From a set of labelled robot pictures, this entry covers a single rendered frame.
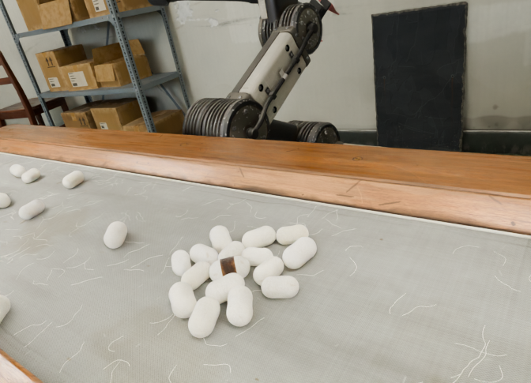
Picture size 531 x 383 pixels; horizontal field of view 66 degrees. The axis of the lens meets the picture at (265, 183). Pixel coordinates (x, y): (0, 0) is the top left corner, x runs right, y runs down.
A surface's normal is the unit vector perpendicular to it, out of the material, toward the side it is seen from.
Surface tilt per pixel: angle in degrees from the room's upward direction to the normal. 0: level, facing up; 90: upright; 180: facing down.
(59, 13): 77
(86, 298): 0
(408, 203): 45
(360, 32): 90
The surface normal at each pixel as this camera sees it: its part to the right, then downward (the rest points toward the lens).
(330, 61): -0.48, 0.46
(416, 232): -0.18, -0.89
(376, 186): -0.52, -0.31
